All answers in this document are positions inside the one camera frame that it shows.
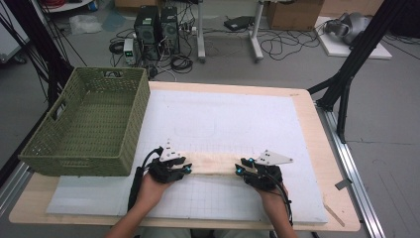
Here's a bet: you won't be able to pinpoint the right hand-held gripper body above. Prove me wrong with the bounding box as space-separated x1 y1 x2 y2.
244 149 294 192

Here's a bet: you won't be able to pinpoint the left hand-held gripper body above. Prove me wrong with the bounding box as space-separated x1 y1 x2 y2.
148 138 186 184

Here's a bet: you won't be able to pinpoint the cream printed cloth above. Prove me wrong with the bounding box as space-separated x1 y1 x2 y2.
179 152 263 177

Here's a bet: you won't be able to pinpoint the green woven basket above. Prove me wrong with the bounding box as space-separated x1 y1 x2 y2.
18 66 152 178

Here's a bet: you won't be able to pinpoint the person's left hand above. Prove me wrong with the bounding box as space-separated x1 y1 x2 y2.
136 174 174 210

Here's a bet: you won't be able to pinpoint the person's right hand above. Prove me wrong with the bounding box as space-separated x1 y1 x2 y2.
255 184 290 216

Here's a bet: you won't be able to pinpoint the white grid mat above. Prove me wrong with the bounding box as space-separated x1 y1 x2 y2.
46 88 329 224

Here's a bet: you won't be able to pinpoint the person's light trousers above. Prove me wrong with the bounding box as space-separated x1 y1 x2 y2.
137 227 273 238

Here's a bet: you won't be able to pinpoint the beige tape strip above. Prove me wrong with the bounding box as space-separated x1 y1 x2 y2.
323 202 347 228

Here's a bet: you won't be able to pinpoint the grey tape piece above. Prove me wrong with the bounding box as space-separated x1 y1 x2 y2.
334 178 354 191

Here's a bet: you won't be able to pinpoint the small white power supply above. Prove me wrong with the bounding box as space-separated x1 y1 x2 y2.
122 38 138 66

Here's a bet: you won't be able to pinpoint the white desk leg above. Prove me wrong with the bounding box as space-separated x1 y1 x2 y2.
249 0 265 63
195 0 208 63

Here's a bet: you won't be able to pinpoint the black computer tower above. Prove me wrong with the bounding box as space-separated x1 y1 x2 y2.
133 5 162 61
159 5 181 56

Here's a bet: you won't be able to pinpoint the black flat device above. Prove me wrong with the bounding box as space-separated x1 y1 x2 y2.
223 15 258 32

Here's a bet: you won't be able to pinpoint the white floor board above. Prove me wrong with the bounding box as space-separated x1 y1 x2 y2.
313 16 393 60

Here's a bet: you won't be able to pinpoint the black metal stand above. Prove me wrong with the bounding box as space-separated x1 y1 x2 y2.
0 0 75 109
306 0 410 145

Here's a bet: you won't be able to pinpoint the large cardboard box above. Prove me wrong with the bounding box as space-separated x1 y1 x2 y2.
265 0 327 32

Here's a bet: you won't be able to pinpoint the clear plastic bag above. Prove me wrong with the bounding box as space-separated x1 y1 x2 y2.
68 14 104 36

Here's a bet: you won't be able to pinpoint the grey robot head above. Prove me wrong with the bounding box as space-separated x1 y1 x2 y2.
324 12 372 47

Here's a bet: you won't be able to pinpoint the flat cardboard box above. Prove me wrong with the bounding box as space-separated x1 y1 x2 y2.
319 0 386 19

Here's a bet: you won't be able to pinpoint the white round table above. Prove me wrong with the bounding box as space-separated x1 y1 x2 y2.
43 0 95 14

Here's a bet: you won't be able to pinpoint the white cabinet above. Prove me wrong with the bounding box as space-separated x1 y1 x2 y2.
0 3 31 64

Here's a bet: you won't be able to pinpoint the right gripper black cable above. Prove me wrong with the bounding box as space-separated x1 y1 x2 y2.
263 171 295 228

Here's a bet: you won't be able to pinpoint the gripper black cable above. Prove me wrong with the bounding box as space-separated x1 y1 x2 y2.
127 146 164 213
263 171 295 228

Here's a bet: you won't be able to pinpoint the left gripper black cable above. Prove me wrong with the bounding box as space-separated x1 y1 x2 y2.
127 146 164 213

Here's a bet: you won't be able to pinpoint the aluminium rail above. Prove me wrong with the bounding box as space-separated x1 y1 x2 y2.
0 162 34 218
315 105 386 238

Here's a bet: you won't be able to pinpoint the coiled black cable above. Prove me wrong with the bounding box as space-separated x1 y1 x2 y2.
169 54 194 74

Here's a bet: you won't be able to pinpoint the tangled black floor cables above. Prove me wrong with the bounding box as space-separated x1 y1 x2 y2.
259 28 322 61

